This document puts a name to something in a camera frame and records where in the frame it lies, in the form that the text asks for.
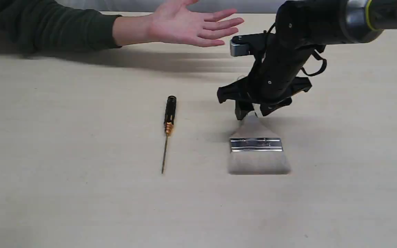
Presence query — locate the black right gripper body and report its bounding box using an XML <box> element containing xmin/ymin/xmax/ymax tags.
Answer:
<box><xmin>217</xmin><ymin>41</ymin><xmax>312</xmax><ymax>105</ymax></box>

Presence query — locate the wide white paint brush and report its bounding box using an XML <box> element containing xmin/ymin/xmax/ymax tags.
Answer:
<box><xmin>227</xmin><ymin>109</ymin><xmax>291</xmax><ymax>175</ymax></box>

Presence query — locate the black and gold screwdriver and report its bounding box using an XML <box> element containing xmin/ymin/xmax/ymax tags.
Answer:
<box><xmin>161</xmin><ymin>95</ymin><xmax>177</xmax><ymax>174</ymax></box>

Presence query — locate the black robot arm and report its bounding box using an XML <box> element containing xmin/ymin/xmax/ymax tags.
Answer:
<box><xmin>216</xmin><ymin>0</ymin><xmax>397</xmax><ymax>121</ymax></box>

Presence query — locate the dark green sleeved forearm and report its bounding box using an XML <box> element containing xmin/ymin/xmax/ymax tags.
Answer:
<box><xmin>0</xmin><ymin>0</ymin><xmax>151</xmax><ymax>55</ymax></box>

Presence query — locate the person's bare hand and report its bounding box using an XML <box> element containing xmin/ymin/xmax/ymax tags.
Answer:
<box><xmin>145</xmin><ymin>0</ymin><xmax>244</xmax><ymax>48</ymax></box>

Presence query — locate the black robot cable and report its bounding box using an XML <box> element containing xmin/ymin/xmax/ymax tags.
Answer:
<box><xmin>301</xmin><ymin>45</ymin><xmax>328</xmax><ymax>77</ymax></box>

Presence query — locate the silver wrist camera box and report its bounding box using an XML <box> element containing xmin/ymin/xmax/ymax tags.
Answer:
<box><xmin>230</xmin><ymin>32</ymin><xmax>267</xmax><ymax>58</ymax></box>

